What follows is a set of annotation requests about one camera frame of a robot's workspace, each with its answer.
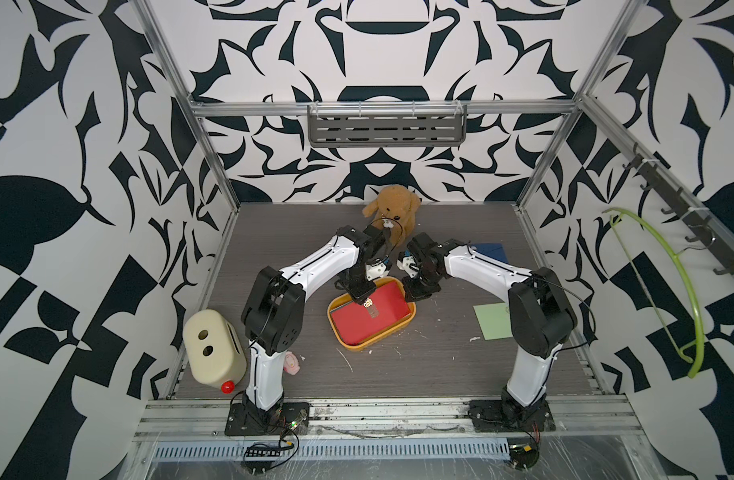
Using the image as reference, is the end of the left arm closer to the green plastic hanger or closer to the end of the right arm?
the end of the right arm

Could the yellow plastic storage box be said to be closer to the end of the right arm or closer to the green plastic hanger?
the end of the right arm

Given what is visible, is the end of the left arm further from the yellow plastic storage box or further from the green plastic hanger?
the green plastic hanger

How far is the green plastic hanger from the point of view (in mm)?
585
